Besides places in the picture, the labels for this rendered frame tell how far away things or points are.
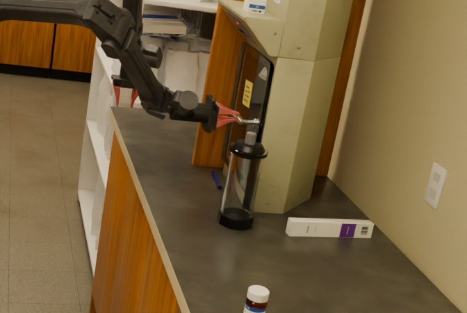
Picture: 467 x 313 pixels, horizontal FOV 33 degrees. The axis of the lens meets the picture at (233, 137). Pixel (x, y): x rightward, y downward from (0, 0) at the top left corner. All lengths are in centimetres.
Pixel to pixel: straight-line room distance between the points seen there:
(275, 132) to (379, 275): 50
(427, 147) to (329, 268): 46
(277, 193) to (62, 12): 84
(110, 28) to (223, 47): 71
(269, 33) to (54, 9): 60
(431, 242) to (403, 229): 16
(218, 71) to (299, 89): 40
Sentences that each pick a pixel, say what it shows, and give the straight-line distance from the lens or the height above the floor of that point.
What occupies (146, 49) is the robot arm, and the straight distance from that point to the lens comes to 257.
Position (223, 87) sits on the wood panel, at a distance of 261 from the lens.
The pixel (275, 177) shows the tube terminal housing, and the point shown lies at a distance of 235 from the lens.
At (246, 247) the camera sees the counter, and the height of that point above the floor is 94.
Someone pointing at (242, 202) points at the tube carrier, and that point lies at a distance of 220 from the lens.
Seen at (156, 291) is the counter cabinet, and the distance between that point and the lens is 227.
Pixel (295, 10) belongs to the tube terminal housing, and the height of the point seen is 154.
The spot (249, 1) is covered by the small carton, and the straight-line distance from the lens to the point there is 229.
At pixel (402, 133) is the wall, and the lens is 244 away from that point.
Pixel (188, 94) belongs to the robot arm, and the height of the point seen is 127.
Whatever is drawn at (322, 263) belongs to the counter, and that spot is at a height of 94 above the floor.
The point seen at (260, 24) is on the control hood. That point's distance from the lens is 220.
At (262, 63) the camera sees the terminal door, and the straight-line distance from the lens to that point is 232.
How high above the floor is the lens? 181
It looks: 16 degrees down
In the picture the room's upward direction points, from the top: 10 degrees clockwise
